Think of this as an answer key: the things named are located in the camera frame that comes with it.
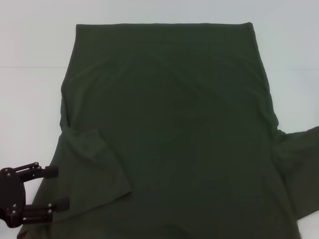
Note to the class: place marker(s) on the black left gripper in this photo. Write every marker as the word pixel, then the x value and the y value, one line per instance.
pixel 12 196

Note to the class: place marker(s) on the dark green shirt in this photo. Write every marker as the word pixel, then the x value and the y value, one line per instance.
pixel 174 99

